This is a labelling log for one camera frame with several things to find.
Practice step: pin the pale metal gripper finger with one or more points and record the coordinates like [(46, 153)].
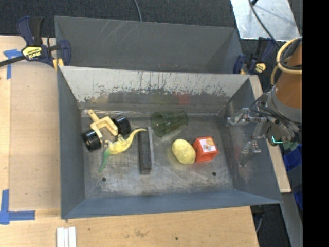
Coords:
[(248, 152), (237, 118)]

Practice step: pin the orange cube with picture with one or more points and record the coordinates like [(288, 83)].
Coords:
[(205, 149)]

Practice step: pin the yellow toy potato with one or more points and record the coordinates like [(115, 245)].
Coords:
[(183, 152)]

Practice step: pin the green translucent plastic cup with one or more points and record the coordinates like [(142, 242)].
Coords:
[(168, 122)]

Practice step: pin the grey metal bin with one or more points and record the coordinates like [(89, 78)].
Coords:
[(159, 184)]

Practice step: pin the dark green flat block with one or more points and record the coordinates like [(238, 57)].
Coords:
[(144, 153)]

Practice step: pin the yellow green toy dinosaur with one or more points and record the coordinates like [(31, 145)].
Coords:
[(119, 145)]

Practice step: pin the cream toy axle black wheels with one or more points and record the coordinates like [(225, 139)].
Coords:
[(105, 125)]

